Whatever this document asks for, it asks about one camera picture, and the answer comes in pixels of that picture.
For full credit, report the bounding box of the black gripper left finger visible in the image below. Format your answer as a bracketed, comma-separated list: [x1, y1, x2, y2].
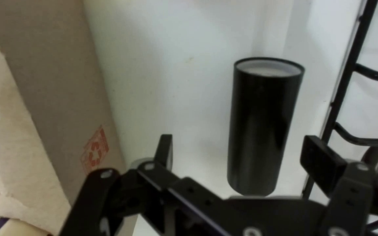
[58, 132, 226, 236]

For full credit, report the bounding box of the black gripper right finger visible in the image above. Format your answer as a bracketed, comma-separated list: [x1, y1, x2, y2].
[301, 134, 378, 236]

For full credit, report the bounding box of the black cylindrical container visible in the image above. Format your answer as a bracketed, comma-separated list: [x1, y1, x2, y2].
[226, 56, 306, 197]

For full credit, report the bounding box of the brown cardboard cup carrier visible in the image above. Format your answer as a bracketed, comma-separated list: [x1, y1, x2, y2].
[0, 0, 127, 235]

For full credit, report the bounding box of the white gas stove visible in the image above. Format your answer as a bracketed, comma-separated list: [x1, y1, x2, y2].
[81, 0, 378, 236]

